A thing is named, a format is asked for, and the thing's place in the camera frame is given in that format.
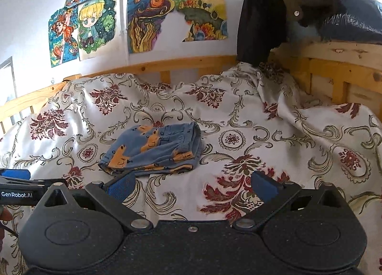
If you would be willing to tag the person's left hand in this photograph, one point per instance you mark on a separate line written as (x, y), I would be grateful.
(5, 216)

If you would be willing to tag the blond anime character drawing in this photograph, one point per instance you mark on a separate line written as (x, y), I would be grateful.
(98, 23)

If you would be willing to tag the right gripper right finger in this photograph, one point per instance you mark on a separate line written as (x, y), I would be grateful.
(276, 196)

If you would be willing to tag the landscape field painting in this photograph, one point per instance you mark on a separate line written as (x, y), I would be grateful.
(207, 19)

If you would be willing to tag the anime girl drawing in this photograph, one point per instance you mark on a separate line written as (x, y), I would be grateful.
(62, 36)

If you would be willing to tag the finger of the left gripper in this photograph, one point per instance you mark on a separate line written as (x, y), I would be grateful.
(14, 173)

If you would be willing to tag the wooden bed frame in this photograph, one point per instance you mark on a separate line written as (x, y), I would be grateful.
(339, 71)

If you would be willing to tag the starry night style painting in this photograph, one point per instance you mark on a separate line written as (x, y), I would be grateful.
(143, 23)

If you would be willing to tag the floral cream bedspread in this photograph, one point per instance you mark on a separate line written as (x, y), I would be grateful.
(251, 119)

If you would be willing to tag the blue orange patterned pants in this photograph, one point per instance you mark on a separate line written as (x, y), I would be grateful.
(145, 150)

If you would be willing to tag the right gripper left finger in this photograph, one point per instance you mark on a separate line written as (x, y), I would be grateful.
(109, 197)

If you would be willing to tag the white window frame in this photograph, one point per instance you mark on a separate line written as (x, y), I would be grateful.
(7, 82)

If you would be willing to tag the dark hanging clothes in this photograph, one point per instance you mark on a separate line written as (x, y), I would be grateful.
(262, 27)

